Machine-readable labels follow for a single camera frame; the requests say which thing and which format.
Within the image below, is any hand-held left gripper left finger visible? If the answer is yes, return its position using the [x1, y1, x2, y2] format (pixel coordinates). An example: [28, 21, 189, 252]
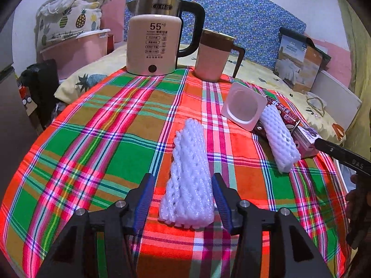
[36, 173, 155, 278]

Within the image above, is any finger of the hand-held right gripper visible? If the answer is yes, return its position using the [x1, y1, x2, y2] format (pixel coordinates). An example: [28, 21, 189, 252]
[314, 137, 348, 160]

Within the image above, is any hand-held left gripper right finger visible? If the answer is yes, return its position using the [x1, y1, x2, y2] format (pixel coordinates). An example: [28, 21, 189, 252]
[211, 173, 334, 278]

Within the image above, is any small purple carton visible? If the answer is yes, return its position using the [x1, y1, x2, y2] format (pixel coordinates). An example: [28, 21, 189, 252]
[293, 127, 323, 158]

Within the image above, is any large white foam fruit net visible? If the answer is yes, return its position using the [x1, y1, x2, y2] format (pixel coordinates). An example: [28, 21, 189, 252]
[158, 118, 215, 229]

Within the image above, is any small white foam fruit net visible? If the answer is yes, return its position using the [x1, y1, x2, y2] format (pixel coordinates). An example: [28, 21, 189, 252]
[259, 104, 301, 172]

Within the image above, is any dark red wrapper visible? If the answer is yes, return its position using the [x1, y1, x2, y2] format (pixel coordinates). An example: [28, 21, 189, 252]
[254, 94, 303, 135]

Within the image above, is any white square yogurt cup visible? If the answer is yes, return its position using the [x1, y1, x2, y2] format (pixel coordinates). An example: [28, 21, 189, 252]
[221, 82, 268, 131]

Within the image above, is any person's right hand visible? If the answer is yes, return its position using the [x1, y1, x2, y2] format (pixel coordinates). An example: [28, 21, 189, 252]
[346, 174, 371, 248]

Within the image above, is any white panel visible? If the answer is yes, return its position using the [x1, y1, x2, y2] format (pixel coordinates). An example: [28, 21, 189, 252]
[311, 71, 363, 113]

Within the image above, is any plaid tablecloth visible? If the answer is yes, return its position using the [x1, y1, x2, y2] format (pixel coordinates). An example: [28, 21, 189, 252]
[0, 66, 351, 278]

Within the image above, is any yellow-green curtain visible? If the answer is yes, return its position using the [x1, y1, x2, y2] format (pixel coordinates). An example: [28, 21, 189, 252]
[336, 0, 371, 151]

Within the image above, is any cardboard quilt box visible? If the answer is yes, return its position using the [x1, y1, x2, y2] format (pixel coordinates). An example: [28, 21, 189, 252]
[274, 33, 323, 95]

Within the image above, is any black bag flap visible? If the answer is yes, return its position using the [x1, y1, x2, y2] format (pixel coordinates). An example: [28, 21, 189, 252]
[279, 27, 310, 39]

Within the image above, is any black suitcase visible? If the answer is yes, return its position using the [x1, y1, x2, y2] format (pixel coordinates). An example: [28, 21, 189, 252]
[17, 59, 60, 131]

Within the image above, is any blue floral headboard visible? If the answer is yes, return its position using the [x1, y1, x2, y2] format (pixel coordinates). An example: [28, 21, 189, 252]
[124, 0, 307, 71]

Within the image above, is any grey cabinet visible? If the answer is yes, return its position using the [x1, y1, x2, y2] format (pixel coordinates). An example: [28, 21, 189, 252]
[0, 61, 39, 197]

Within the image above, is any pink steel electric kettle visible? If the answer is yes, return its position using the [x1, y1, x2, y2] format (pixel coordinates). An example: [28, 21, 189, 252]
[126, 0, 206, 76]

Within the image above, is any pink storage box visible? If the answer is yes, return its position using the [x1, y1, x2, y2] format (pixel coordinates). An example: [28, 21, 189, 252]
[39, 29, 112, 80]

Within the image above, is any pineapple print cloth bundle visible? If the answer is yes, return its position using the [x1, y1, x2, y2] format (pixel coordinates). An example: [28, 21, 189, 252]
[36, 0, 115, 50]

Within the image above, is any orange strap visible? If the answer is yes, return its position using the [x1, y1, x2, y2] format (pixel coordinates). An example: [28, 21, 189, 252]
[333, 123, 346, 139]

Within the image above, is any tan strap loop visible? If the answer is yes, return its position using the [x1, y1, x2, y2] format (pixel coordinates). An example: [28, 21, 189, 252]
[307, 96, 326, 117]

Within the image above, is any pink mug brown handle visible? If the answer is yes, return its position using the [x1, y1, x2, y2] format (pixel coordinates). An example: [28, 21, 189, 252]
[194, 29, 246, 82]

